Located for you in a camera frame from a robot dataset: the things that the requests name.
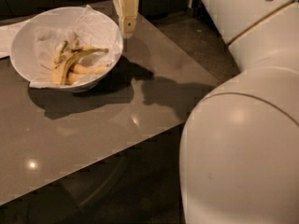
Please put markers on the grey table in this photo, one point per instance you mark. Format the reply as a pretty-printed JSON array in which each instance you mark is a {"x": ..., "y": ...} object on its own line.
[{"x": 104, "y": 156}]

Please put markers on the white bowl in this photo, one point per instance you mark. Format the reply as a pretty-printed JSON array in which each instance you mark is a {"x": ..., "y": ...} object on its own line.
[{"x": 23, "y": 52}]

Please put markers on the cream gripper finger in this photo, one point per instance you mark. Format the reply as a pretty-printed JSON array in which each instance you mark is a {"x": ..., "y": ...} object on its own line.
[{"x": 127, "y": 11}]

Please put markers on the yellow banana peel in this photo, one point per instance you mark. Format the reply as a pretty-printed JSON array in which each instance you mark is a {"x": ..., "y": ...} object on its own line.
[{"x": 66, "y": 68}]

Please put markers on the white paper liner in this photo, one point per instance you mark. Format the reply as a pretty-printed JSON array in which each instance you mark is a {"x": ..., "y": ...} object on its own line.
[{"x": 90, "y": 27}]

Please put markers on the white paper sheet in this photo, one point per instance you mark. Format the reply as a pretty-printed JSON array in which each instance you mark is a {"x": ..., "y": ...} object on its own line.
[{"x": 8, "y": 30}]

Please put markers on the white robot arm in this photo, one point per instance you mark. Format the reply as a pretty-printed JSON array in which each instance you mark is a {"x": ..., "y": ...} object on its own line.
[{"x": 239, "y": 150}]

